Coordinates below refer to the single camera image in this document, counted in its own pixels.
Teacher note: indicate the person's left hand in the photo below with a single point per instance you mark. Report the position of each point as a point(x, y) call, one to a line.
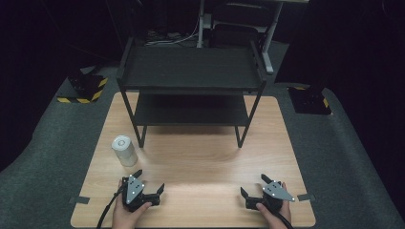
point(124, 218)

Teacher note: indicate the grey tape strip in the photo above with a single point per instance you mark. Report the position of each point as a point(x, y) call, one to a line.
point(79, 200)
point(306, 197)

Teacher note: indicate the black two-tier shelf rack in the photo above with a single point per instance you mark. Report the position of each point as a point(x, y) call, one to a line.
point(191, 68)

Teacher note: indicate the white cylindrical can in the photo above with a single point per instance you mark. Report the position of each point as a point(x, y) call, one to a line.
point(124, 151)

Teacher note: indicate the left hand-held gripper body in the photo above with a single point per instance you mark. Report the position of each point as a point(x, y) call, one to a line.
point(134, 191)

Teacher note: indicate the black yellow-striped stand base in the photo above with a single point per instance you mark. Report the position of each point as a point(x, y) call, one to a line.
point(310, 101)
point(86, 87)

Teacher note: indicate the white metal desk frame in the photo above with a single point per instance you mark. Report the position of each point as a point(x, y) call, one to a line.
point(269, 47)

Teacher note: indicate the black office chair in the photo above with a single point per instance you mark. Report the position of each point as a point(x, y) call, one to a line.
point(237, 30)

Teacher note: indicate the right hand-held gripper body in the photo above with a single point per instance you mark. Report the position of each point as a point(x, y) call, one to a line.
point(274, 192)

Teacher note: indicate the person's right hand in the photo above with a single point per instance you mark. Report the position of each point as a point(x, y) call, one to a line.
point(276, 219)

